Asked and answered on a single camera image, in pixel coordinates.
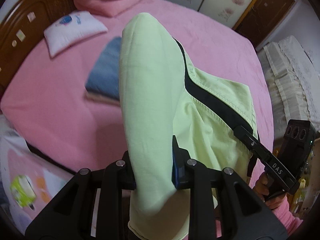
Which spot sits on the white printed pillow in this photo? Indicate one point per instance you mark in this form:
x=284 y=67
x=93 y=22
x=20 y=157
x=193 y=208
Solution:
x=71 y=29

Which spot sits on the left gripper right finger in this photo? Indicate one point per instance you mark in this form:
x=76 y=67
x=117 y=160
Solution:
x=222 y=205

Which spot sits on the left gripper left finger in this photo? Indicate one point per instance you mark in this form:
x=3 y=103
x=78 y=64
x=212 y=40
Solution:
x=89 y=206

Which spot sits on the dark wooden door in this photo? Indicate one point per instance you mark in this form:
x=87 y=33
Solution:
x=261 y=18

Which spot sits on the white printed sheet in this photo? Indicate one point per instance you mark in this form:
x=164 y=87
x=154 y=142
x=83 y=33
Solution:
x=28 y=182

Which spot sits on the pink fleece clothing of person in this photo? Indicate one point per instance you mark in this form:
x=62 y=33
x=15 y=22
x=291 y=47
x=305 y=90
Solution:
x=280 y=207

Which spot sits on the brown wooden headboard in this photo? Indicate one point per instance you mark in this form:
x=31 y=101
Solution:
x=22 y=29

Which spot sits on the folded blue jeans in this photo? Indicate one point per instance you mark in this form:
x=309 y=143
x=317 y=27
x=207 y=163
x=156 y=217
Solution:
x=103 y=80

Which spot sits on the pink plush bed blanket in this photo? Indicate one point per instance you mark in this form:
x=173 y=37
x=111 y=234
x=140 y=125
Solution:
x=46 y=103

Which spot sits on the green and black hooded jacket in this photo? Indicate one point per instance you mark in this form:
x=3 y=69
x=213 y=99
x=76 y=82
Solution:
x=164 y=97

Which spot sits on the person right hand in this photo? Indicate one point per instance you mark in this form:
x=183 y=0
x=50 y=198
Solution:
x=262 y=190

